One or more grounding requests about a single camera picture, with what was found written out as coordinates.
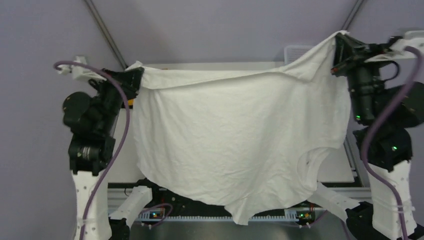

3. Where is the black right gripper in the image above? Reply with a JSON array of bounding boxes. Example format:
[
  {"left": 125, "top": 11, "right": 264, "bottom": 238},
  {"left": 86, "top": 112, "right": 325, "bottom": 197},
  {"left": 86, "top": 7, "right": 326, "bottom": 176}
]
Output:
[{"left": 328, "top": 31, "right": 394, "bottom": 122}]

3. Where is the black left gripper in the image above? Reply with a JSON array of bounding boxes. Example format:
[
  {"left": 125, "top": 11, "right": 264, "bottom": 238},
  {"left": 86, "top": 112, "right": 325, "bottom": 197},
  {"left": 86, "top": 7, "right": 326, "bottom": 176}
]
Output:
[{"left": 92, "top": 65, "right": 145, "bottom": 131}]

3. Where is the white t-shirt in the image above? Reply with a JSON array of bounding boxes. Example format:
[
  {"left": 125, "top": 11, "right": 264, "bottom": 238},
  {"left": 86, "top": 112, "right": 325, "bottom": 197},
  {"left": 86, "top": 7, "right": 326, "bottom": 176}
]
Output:
[{"left": 131, "top": 35, "right": 351, "bottom": 225}]

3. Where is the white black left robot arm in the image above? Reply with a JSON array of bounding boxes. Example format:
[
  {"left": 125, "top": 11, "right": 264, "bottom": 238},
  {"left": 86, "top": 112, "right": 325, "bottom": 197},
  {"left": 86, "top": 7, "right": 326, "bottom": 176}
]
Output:
[{"left": 53, "top": 58, "right": 161, "bottom": 240}]

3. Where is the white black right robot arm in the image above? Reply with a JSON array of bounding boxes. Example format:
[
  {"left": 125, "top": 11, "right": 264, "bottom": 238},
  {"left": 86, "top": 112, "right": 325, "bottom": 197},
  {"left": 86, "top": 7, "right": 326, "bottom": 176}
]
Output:
[{"left": 293, "top": 29, "right": 424, "bottom": 240}]

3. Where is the white plastic laundry basket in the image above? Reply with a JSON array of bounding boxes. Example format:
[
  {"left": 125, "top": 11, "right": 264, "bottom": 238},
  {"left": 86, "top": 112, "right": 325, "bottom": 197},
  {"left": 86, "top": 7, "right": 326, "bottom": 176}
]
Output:
[{"left": 283, "top": 45, "right": 314, "bottom": 65}]

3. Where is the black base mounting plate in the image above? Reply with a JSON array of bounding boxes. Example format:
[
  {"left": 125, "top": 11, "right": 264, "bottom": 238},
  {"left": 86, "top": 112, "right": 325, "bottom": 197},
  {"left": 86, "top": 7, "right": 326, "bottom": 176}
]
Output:
[{"left": 107, "top": 178, "right": 365, "bottom": 220}]

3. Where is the aluminium frame rail left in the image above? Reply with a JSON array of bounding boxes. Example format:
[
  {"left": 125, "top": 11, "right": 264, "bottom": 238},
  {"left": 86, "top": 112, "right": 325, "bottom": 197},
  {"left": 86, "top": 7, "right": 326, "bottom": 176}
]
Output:
[{"left": 82, "top": 0, "right": 128, "bottom": 69}]

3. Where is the aluminium frame rail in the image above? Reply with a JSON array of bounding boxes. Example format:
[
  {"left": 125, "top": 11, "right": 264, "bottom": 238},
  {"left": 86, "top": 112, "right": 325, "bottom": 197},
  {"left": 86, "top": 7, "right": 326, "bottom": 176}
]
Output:
[
  {"left": 82, "top": 0, "right": 128, "bottom": 69},
  {"left": 341, "top": 0, "right": 368, "bottom": 181}
]

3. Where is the aluminium frame rail right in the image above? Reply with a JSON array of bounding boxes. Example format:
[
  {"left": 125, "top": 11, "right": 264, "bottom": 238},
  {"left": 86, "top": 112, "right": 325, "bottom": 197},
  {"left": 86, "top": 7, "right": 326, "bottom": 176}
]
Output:
[{"left": 341, "top": 0, "right": 368, "bottom": 181}]

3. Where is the aluminium front rail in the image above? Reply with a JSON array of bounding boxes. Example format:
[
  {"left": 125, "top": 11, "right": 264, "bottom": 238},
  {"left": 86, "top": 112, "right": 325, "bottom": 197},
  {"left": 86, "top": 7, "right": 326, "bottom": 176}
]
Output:
[{"left": 107, "top": 187, "right": 373, "bottom": 209}]

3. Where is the white cable duct strip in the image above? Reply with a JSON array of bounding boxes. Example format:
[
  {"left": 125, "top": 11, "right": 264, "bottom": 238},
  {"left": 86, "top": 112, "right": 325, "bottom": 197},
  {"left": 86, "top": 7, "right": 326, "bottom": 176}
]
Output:
[{"left": 135, "top": 210, "right": 316, "bottom": 223}]

